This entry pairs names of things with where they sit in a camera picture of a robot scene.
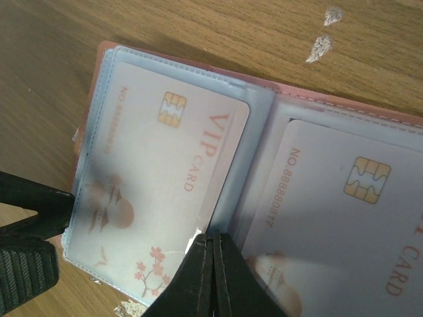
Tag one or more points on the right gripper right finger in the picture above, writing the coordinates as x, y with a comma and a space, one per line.
237, 292

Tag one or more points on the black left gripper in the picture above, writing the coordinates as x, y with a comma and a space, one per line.
29, 264

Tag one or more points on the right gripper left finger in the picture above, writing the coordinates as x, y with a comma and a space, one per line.
189, 292

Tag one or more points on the pink card holder wallet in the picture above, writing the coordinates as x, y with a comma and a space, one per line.
272, 106

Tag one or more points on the white debris pile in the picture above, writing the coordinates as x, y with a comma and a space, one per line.
323, 44

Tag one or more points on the white pink credit card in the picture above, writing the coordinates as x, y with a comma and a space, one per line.
157, 165
338, 229

